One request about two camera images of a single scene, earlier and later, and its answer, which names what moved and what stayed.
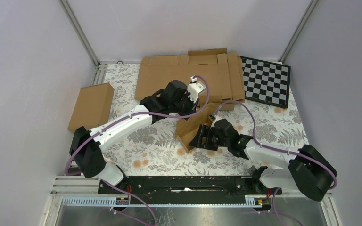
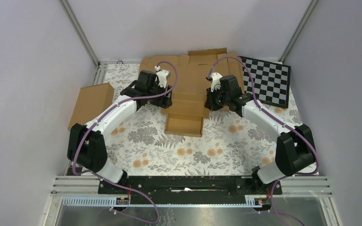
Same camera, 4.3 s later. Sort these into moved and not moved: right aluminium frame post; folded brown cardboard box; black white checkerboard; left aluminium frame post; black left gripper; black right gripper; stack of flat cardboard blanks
Moved: black right gripper; black left gripper
Not moved: black white checkerboard; folded brown cardboard box; right aluminium frame post; stack of flat cardboard blanks; left aluminium frame post
